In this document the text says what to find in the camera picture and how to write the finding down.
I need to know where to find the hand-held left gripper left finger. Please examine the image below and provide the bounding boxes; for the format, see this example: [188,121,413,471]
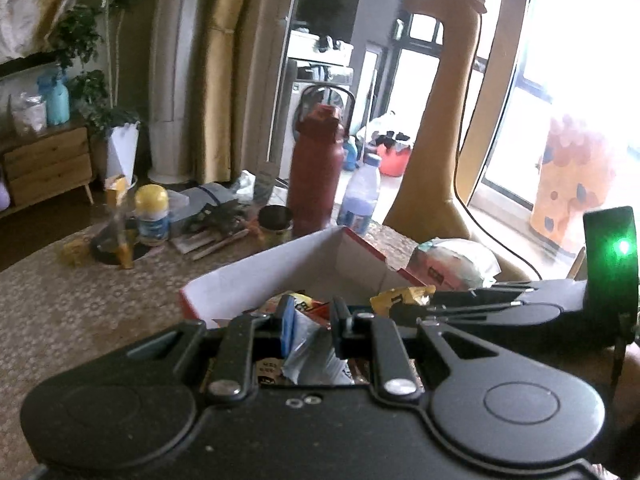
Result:
[127,295,297,406]

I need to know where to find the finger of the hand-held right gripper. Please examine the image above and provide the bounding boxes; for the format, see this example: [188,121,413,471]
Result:
[390,304,561,333]
[431,280,586,308]

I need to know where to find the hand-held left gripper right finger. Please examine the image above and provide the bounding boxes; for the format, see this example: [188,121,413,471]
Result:
[330,296,506,403]

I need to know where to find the orange snack packet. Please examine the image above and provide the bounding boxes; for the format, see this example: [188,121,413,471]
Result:
[265,292,331,323]

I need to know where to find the silver snack packet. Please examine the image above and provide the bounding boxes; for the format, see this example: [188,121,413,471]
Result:
[282,307,356,386]

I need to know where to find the yellow snack packet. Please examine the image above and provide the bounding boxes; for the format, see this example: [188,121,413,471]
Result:
[370,285,437,317]

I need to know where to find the white cardboard box red edges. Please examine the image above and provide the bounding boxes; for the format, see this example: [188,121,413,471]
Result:
[179,226,441,386]

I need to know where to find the soft tissue pack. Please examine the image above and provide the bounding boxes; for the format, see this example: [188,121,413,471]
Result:
[410,239,501,291]

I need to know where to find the tin can with dark lid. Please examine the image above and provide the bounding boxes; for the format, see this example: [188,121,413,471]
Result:
[257,205,294,251]

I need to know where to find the orange dotted cloth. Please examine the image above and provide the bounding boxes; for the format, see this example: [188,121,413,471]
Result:
[530,115,618,256]

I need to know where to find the clear plastic water bottle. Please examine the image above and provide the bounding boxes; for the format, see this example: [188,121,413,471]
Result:
[337,152,382,233]

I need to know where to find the dark clutter pile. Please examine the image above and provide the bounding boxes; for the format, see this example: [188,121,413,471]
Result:
[170,182,261,261]

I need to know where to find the red thermos bottle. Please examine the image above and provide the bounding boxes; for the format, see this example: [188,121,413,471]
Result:
[287,85,357,238]

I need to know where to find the tan giraffe statue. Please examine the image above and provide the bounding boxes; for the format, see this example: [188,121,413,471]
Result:
[382,0,541,281]

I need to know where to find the red plastic basin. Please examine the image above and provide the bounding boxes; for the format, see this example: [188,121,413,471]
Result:
[376,142,413,177]

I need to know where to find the yellow lid jar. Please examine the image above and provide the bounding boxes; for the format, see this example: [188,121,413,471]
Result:
[135,184,171,247]

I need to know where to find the glass vase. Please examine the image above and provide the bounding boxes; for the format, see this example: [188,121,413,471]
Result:
[92,175,138,268]

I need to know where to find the white planter pot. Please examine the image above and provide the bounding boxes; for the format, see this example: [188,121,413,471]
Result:
[105,122,141,186]

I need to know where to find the yellow curtain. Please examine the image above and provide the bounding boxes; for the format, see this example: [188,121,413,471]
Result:
[192,0,281,191]

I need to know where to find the grey standing air conditioner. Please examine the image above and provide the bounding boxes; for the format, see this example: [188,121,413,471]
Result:
[147,0,211,183]

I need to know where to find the white washing machine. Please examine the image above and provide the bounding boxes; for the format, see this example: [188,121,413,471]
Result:
[277,30,356,176]

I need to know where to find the wooden television cabinet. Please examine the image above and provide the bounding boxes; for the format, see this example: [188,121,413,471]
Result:
[0,120,96,216]

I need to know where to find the light blue jug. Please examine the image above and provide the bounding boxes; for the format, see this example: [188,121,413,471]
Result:
[37,71,69,126]

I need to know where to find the clear plastic bag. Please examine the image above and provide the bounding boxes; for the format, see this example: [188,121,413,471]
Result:
[10,94,48,133]

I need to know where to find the green potted plant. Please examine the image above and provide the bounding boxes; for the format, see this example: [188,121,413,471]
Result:
[50,0,151,136]

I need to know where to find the cloth-covered television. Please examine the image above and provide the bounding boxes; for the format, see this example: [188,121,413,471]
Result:
[0,0,56,77]

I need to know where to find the black cable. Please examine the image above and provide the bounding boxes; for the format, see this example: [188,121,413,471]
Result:
[451,85,543,281]

